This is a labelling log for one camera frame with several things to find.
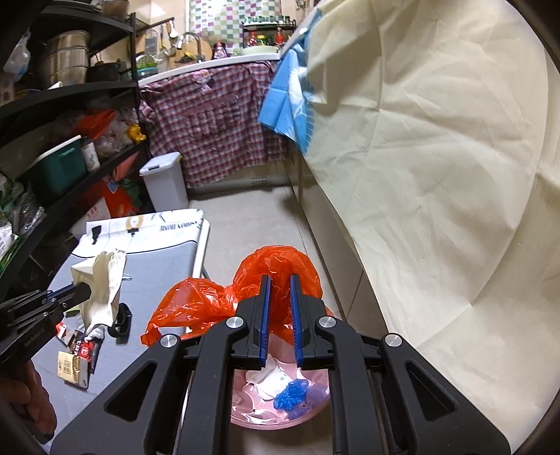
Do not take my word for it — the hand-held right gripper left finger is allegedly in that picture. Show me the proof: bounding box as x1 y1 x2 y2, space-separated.
50 275 273 455

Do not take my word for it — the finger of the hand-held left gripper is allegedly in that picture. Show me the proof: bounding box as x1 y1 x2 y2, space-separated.
41 282 92 313

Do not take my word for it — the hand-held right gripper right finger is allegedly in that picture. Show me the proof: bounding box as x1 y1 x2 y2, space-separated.
289 275 512 455

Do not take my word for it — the black red snack wrapper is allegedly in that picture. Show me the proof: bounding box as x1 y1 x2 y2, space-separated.
65 326 104 373

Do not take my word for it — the white paper wrapper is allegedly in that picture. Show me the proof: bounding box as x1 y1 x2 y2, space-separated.
245 354 302 401

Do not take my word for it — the orange plastic bag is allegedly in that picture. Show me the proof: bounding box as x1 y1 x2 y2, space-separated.
140 246 324 348

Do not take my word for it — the blue plastic glove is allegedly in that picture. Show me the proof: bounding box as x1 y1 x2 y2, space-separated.
274 380 309 410

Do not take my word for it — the pink plastic basin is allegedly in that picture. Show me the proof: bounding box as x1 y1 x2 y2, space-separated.
230 306 334 432

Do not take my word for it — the person's left hand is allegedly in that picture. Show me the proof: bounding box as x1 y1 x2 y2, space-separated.
0 359 58 443

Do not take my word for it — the black wristband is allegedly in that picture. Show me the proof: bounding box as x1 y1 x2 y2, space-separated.
107 303 133 338

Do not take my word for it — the beige printed packet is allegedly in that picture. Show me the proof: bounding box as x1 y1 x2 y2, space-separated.
56 350 91 390

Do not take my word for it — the white folding table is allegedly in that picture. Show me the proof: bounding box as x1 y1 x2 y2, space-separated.
186 218 211 283

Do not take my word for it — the green white food packet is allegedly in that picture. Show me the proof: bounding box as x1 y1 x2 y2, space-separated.
0 175 44 265

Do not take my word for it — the white printed sheet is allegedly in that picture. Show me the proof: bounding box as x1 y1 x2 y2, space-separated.
72 209 205 260

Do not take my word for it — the green storage box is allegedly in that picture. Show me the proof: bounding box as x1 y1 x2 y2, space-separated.
26 135 88 198

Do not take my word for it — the white labelled jar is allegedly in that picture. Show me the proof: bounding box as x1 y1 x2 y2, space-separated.
80 136 100 173

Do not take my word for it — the white lidded bin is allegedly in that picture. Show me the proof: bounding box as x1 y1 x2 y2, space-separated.
139 152 190 214

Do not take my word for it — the orange bag on shelf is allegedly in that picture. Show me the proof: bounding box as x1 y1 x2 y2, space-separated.
74 108 119 141

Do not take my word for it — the black shelf unit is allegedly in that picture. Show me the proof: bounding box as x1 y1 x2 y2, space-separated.
0 0 176 307

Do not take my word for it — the red plaid cloth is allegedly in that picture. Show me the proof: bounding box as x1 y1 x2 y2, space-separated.
139 60 289 189

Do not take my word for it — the cream cloth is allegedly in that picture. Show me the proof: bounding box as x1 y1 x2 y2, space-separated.
302 0 553 451

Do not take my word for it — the blue cloth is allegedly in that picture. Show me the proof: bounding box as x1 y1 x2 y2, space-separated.
258 9 327 154

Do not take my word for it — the black kettle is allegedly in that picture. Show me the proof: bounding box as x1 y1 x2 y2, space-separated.
87 52 122 83

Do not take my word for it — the steel stock pot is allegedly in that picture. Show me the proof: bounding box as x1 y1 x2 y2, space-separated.
37 30 92 88

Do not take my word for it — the white counter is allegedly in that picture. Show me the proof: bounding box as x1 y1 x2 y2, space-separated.
138 51 283 82

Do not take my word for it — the wooden cutting board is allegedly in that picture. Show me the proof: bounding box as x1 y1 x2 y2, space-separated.
179 38 213 62

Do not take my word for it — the steel faucet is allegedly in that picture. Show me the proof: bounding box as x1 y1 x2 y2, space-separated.
179 31 203 57

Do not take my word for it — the black spice rack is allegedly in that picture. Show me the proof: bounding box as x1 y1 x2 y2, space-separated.
243 15 292 49

